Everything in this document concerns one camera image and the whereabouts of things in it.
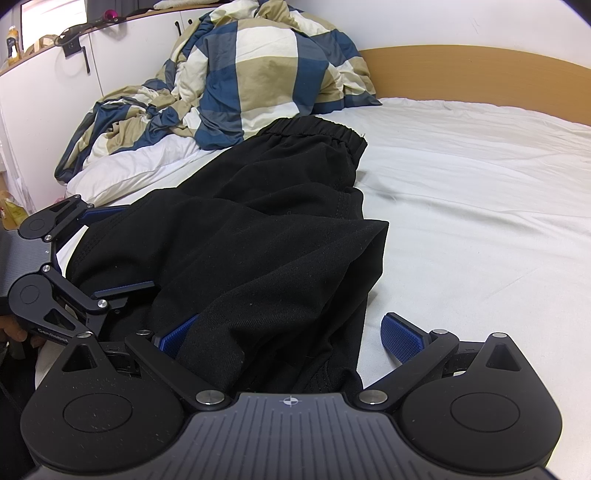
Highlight small black object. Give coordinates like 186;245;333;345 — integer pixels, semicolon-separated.
54;25;89;60

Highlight person's left hand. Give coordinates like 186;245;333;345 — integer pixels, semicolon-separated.
0;314;43;349

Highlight yellow bottle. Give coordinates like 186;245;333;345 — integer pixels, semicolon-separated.
6;25;22;65

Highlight white pillow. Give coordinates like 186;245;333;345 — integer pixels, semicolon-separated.
67;134;218;208

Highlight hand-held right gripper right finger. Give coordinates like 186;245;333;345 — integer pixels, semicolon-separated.
356;313;523;411

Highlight black pants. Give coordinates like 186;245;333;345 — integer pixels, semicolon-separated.
67;115;391;395

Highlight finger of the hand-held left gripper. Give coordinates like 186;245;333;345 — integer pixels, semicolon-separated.
44;195;129;246
31;264;156;345

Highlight white cabinet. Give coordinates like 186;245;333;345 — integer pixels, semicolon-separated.
0;4;204;217

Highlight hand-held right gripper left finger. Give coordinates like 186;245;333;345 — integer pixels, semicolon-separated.
62;314;232;411

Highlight person's dark clothing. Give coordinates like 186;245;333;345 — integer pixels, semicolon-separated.
0;344;44;467

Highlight blue beige checked duvet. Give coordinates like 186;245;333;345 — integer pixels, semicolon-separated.
54;0;383;185

